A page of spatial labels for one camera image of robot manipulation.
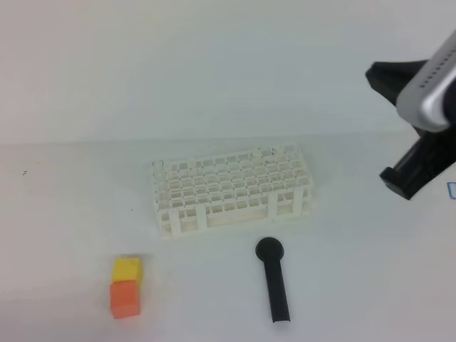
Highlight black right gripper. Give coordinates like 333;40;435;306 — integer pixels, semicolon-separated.
365;60;455;200

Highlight clear glass test tube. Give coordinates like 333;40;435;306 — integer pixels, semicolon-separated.
152;160;166;184

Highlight white test tube rack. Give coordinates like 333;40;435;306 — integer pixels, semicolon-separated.
152;144;314;239

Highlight black scoop tool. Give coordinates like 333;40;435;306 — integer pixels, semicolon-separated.
255;237;291;323

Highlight yellow cube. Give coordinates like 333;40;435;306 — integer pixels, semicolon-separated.
111;257;143;287

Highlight orange cube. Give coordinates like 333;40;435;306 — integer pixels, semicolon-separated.
110;280;140;319

